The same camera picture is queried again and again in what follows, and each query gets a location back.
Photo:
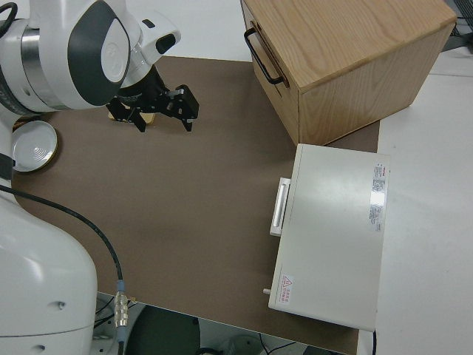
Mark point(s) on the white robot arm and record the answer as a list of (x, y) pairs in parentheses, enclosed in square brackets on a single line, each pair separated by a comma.
[(92, 48)]

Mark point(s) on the wooden mug tree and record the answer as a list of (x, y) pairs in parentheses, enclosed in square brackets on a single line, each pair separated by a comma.
[(150, 119)]

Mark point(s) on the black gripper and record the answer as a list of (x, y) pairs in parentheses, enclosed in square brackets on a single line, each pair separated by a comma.
[(173, 103)]

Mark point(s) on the white toaster oven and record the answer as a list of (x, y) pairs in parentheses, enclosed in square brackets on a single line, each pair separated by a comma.
[(332, 229)]

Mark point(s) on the wooden drawer cabinet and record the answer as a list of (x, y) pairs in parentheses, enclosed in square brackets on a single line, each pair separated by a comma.
[(354, 55)]

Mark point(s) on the gray round plate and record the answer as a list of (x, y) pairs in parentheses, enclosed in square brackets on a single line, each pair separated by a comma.
[(33, 148)]

